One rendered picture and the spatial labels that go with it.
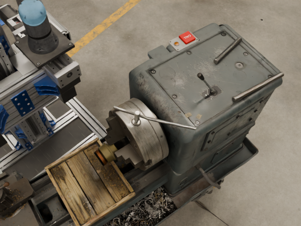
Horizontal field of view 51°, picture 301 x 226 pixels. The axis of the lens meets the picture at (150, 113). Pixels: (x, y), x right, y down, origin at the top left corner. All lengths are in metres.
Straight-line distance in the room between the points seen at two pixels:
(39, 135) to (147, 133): 1.21
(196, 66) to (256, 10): 2.45
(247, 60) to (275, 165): 1.39
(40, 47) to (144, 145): 0.74
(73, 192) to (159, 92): 0.63
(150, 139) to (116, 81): 1.72
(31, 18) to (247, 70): 1.00
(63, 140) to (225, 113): 1.46
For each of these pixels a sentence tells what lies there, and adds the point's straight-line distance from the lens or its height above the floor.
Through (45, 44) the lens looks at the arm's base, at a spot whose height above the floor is 1.21.
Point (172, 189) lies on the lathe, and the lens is 1.87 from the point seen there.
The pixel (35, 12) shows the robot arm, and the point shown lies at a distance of 1.58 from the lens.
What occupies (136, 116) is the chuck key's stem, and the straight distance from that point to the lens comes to 1.24.
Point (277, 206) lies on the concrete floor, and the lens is 2.66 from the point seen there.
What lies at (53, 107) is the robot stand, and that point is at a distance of 2.66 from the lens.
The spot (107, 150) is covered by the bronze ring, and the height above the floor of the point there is 1.12.
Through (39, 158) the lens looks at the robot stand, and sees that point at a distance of 2.47.
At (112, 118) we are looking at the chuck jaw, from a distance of 1.38.
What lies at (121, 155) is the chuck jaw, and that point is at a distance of 1.39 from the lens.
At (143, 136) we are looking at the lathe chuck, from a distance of 1.31.
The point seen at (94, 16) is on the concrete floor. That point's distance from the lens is 3.60.
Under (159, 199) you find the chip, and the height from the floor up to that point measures 0.57.
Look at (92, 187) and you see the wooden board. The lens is 1.59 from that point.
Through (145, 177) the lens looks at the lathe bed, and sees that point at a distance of 1.61.
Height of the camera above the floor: 2.38
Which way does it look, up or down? 59 degrees down
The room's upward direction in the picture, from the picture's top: 3 degrees clockwise
